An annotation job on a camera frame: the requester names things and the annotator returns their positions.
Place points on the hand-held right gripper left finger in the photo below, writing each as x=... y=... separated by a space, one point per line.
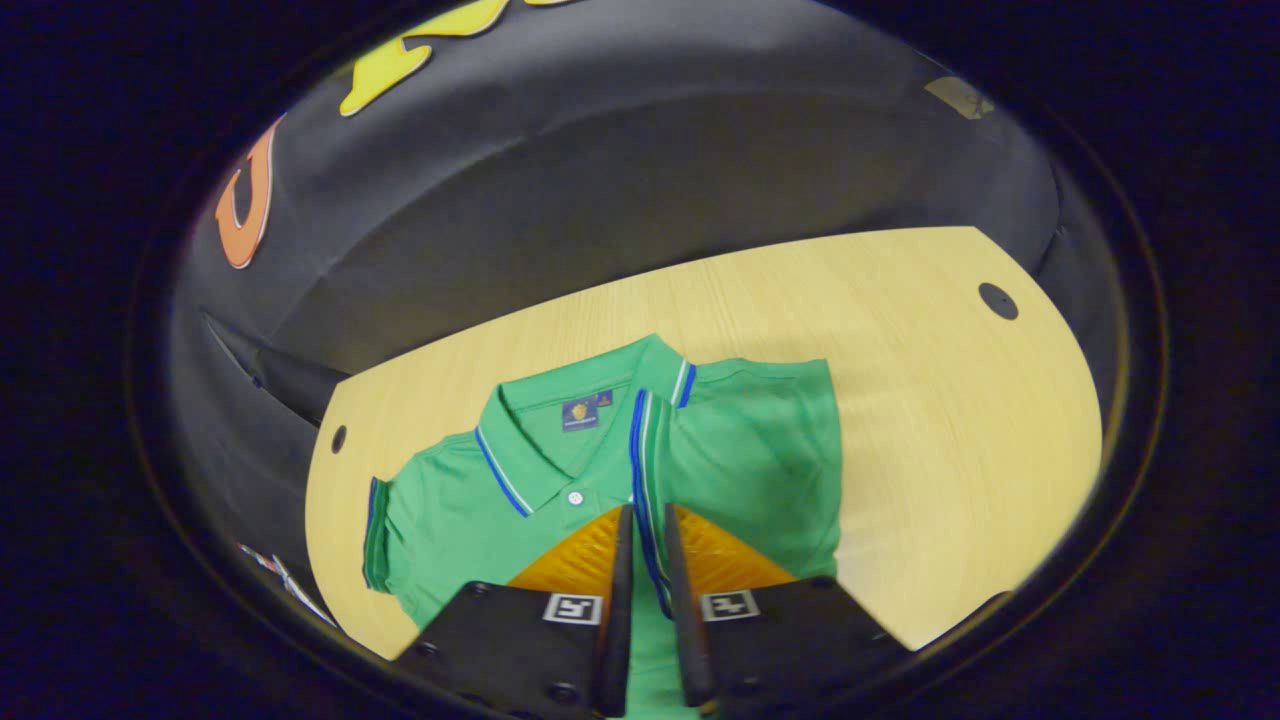
x=615 y=620

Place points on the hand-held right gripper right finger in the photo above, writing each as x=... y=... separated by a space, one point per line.
x=685 y=620

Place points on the green T-shirt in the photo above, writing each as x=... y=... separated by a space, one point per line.
x=760 y=470

